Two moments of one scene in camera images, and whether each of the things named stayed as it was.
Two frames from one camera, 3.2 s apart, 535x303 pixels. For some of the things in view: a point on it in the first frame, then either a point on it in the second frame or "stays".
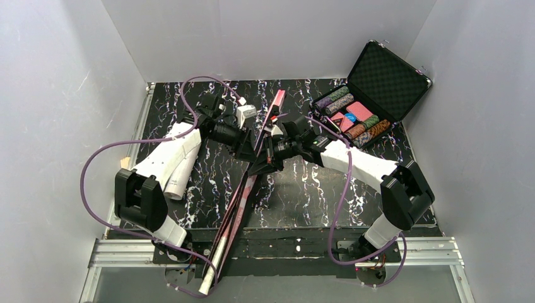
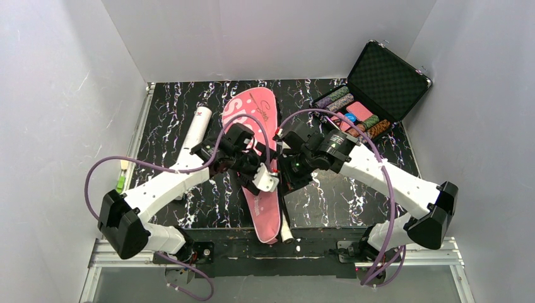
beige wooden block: [125, 163] stays
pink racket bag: [236, 209] → [259, 108]
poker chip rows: [360, 133] stays
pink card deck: [356, 108] stays
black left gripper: [246, 143] → [246, 166]
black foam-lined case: [381, 91] stays
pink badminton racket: [209, 277] → [286, 235]
